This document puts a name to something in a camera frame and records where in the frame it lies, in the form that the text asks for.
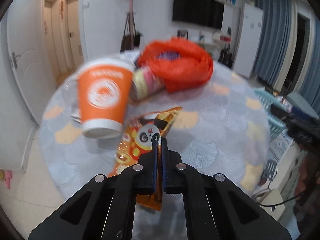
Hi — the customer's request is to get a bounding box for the orange panda snack bag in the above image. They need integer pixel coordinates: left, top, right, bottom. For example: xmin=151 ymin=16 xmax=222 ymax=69
xmin=107 ymin=106 xmax=183 ymax=211

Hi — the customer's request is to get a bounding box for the orange paper cup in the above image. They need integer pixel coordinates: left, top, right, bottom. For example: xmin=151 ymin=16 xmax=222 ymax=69
xmin=77 ymin=57 xmax=135 ymax=139

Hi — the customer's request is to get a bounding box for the red plastic trash bag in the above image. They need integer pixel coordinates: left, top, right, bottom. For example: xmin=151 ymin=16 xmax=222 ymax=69
xmin=138 ymin=37 xmax=214 ymax=93

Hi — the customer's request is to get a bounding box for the patterned round tablecloth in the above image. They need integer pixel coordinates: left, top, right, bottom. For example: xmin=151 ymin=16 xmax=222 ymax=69
xmin=38 ymin=49 xmax=272 ymax=240

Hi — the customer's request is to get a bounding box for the teal plastic laundry basket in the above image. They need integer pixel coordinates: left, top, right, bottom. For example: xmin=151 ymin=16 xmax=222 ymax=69
xmin=253 ymin=87 xmax=291 ymax=140

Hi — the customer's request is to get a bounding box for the pink yellow can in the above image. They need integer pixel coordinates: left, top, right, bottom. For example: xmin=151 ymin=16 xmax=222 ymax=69
xmin=130 ymin=66 xmax=165 ymax=102

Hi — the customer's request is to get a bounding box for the brown hanging handbag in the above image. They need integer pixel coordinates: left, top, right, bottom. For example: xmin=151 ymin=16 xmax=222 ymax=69
xmin=120 ymin=12 xmax=136 ymax=52

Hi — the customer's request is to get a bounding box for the framed butterfly picture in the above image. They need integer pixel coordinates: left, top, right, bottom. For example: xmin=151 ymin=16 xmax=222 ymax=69
xmin=177 ymin=30 xmax=188 ymax=40

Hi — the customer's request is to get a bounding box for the white open door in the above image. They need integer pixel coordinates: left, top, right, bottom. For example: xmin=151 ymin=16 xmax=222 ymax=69
xmin=7 ymin=0 xmax=56 ymax=124

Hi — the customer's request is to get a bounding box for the blue curtain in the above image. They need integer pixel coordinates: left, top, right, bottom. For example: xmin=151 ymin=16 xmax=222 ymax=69
xmin=253 ymin=0 xmax=319 ymax=113

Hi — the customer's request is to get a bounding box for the wooden inner door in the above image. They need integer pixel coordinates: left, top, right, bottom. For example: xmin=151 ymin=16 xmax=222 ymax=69
xmin=66 ymin=0 xmax=84 ymax=67

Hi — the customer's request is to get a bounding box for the pink coat stand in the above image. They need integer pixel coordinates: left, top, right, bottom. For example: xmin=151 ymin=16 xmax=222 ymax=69
xmin=128 ymin=0 xmax=135 ymax=50

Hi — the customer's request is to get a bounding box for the black wall television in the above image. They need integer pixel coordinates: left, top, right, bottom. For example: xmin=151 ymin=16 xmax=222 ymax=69
xmin=172 ymin=0 xmax=225 ymax=29

